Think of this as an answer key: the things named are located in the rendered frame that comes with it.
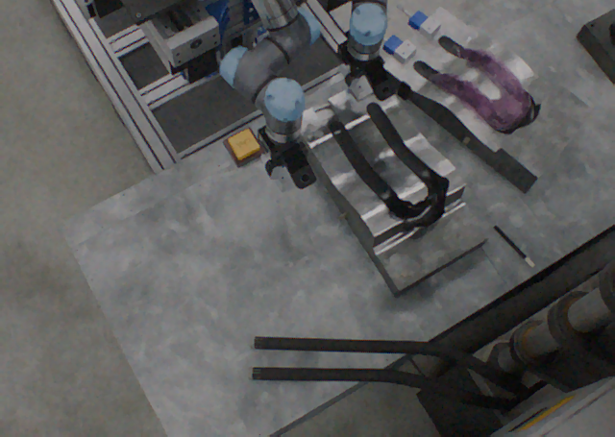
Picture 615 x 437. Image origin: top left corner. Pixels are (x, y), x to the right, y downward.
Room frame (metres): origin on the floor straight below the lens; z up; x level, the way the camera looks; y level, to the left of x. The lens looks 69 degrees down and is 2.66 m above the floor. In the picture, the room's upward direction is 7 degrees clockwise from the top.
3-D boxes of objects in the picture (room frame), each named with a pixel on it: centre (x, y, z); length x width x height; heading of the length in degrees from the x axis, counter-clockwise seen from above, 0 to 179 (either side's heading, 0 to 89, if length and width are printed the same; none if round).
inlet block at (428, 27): (1.25, -0.25, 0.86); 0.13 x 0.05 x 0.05; 54
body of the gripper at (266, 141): (0.74, 0.06, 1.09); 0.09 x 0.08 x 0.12; 37
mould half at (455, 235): (0.77, -0.21, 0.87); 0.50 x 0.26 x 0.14; 37
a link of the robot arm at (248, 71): (0.81, 0.12, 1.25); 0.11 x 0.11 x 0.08; 53
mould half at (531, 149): (1.05, -0.44, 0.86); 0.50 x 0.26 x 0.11; 54
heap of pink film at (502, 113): (1.05, -0.44, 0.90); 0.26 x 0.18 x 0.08; 54
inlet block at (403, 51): (1.16, -0.19, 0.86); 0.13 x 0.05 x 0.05; 54
